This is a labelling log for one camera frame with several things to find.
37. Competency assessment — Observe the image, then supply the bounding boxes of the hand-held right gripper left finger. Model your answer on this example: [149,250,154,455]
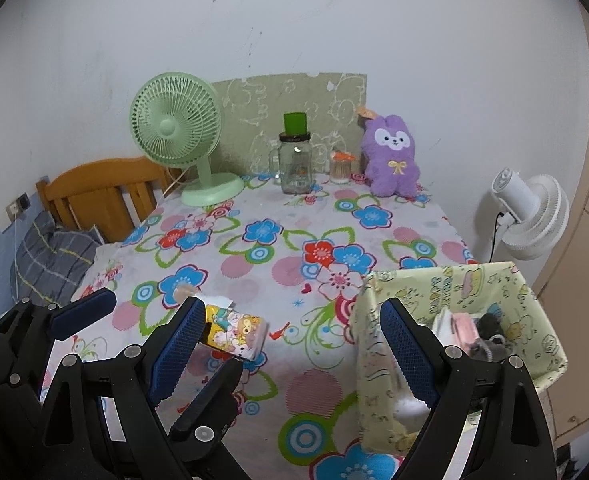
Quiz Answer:
[41,296,207,480]

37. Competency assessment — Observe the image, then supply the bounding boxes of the small orange-lidded jar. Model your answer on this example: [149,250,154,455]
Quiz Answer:
[329,150,357,185]

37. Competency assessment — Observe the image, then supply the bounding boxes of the printed fabric storage box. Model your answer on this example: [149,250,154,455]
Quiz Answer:
[349,261,570,458]

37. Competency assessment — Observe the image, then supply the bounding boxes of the wall socket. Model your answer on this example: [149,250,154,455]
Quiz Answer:
[5,194,31,216]

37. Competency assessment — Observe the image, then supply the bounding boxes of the grey plaid pillow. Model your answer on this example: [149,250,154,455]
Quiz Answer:
[9,210,102,308]

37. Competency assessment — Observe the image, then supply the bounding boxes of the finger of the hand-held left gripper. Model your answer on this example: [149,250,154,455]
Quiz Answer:
[0,287,118,401]
[168,358,245,444]

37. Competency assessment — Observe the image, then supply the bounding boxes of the white standing fan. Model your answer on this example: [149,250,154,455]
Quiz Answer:
[489,167,571,263]

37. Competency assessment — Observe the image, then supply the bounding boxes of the grey cloth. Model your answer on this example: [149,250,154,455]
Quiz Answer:
[469,335,507,361]

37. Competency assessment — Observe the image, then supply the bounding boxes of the purple plush bunny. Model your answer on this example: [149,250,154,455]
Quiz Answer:
[357,106,422,198]

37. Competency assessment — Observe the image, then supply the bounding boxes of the green desk fan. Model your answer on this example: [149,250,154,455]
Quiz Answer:
[128,72,246,207]

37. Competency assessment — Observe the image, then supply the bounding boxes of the glass jar mug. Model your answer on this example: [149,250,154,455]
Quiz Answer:
[269,131,316,196]

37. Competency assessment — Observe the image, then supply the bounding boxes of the desk fan cable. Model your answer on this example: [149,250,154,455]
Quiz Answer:
[162,167,188,196]

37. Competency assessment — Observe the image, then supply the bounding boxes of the green printed panel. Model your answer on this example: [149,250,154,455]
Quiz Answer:
[209,72,368,188]

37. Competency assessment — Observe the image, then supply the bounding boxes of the black fan cable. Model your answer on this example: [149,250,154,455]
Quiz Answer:
[489,210,505,263]

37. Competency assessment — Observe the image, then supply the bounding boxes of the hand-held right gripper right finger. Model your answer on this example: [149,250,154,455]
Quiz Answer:
[379,298,558,480]

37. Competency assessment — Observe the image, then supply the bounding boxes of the cartoon printed tissue packet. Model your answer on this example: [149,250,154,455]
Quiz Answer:
[199,300,268,362]

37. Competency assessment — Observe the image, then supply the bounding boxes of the green cup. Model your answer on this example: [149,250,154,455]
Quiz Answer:
[283,112,308,136]

